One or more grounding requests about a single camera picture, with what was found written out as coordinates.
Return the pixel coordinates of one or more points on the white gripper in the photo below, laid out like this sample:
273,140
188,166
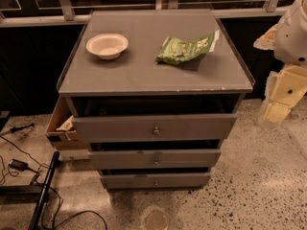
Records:
293,37

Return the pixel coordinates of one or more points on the grey top drawer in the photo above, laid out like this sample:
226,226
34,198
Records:
150,128

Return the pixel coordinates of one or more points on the grey drawer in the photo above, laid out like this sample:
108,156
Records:
157,180
150,128
154,159

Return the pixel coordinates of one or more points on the grey drawer cabinet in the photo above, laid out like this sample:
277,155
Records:
133,84

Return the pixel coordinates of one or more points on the grey middle drawer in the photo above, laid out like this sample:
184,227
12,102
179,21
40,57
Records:
154,159

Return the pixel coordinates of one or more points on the grey bottom drawer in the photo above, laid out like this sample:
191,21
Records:
157,180

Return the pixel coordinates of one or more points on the green chip bag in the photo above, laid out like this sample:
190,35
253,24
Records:
175,51

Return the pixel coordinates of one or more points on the white paper bowl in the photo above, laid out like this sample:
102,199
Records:
107,46

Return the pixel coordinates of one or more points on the round floor drain cover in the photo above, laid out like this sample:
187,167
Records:
154,219

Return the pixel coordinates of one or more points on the cardboard box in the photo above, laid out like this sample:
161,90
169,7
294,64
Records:
62,136

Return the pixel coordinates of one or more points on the black metal bar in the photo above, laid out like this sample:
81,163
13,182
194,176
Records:
44,191

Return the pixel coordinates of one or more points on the metal window railing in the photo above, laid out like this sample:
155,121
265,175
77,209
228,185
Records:
22,13

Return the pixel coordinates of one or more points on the black power adapter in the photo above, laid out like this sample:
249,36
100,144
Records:
18,165

